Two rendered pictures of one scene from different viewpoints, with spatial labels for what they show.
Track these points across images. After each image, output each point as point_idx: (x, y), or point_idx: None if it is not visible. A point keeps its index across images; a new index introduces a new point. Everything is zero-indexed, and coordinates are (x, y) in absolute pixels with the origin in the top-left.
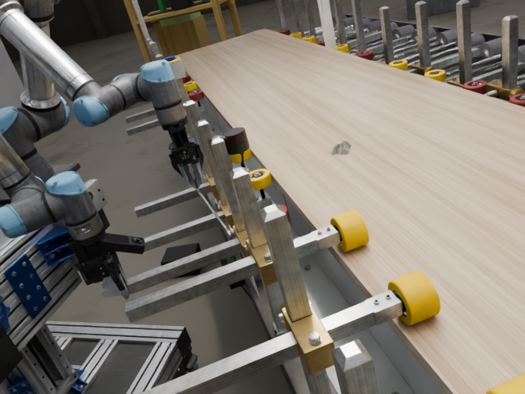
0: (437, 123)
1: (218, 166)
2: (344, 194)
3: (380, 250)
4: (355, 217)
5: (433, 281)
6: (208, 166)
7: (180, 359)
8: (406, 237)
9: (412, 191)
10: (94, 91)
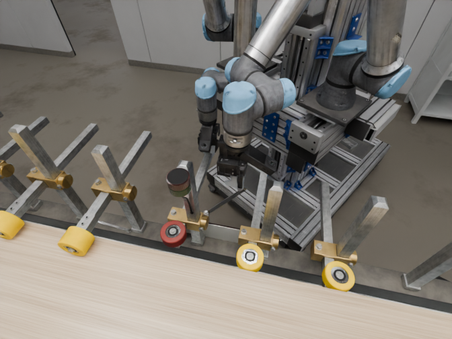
0: None
1: None
2: (136, 292)
3: (58, 257)
4: (63, 237)
5: (9, 257)
6: (341, 243)
7: (284, 241)
8: (45, 280)
9: None
10: (238, 63)
